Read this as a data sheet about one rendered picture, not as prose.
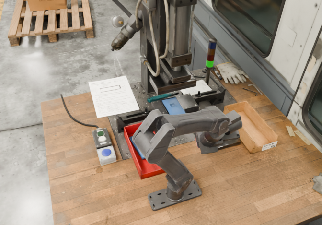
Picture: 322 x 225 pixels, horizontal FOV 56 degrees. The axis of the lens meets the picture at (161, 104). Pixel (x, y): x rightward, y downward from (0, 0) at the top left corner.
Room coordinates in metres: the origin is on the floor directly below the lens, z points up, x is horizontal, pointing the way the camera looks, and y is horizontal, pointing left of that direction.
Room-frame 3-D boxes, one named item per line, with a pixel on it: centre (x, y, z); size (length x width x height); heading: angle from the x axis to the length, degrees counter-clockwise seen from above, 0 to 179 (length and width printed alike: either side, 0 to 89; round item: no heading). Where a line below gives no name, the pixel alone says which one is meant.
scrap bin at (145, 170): (0.85, 0.06, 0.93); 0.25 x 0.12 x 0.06; 21
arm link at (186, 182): (0.65, -0.07, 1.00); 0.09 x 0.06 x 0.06; 32
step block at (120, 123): (0.98, 0.17, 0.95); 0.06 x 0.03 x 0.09; 111
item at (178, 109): (1.03, -0.06, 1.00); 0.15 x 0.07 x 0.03; 21
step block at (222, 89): (1.19, -0.28, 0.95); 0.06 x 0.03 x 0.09; 111
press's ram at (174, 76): (1.13, -0.02, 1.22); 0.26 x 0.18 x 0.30; 21
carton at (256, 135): (0.99, -0.41, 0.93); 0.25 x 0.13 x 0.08; 21
